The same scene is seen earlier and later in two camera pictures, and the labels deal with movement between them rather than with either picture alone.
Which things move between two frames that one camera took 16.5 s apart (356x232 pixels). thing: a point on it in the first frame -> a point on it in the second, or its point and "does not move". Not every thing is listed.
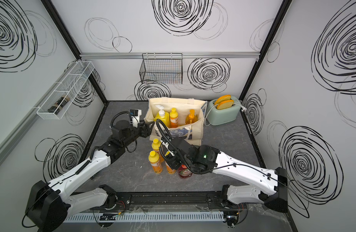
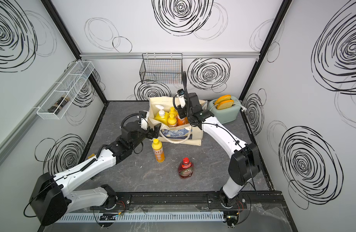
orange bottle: [170, 170] -> [172, 121]
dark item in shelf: [59, 105] does not move
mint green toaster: [215, 117] does not move
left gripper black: [148, 132] -> [151, 136]
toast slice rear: [225, 97] does not move
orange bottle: [154, 158] -> [185, 121]
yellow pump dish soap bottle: [163, 117] does not move
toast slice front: [225, 104] does not move
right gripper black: [170, 159] -> [180, 109]
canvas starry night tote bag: [191, 132] does not move
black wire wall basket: [161, 68] does not move
